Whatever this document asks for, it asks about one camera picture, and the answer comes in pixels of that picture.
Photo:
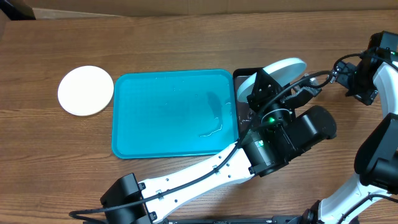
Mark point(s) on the teal plastic tray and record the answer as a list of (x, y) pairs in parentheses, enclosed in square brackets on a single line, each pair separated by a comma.
[(173, 114)]

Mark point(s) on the brown cardboard backdrop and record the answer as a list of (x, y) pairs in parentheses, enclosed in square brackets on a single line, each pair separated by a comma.
[(32, 9)]

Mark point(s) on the white plate with red stain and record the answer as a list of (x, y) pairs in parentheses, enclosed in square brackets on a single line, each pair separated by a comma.
[(85, 90)]

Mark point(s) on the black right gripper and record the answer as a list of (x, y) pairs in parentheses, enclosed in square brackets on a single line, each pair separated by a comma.
[(344, 78)]

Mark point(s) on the light blue plate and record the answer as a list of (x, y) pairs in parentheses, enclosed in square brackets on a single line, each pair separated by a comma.
[(283, 72)]

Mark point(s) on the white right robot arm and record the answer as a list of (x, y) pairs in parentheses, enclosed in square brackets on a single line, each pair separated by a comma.
[(375, 164)]

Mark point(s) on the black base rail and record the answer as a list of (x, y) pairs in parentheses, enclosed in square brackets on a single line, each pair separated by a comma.
[(283, 219)]

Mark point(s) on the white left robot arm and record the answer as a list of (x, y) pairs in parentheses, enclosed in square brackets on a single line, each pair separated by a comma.
[(274, 136)]

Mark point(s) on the black rectangular tray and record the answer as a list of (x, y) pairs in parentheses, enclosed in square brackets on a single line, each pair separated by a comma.
[(243, 111)]

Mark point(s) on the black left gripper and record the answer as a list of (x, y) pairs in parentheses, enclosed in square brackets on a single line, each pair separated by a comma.
[(260, 96)]

